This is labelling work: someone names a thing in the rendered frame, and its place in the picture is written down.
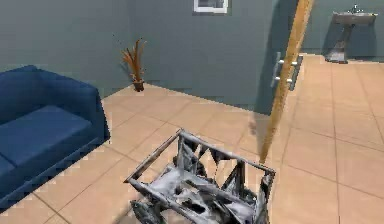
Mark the grey door handle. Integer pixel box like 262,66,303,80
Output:
287,54,304,92
270,51,285,89

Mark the orange house plant in pot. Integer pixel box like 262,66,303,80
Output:
121,38,148,93

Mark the blue sofa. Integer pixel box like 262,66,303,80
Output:
0,64,111,211

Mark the grey pedestal sink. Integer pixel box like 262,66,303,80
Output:
324,4,379,64

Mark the wooden room door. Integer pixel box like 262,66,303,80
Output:
258,0,315,164

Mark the grey metal frame cart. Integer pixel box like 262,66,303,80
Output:
124,129,277,224

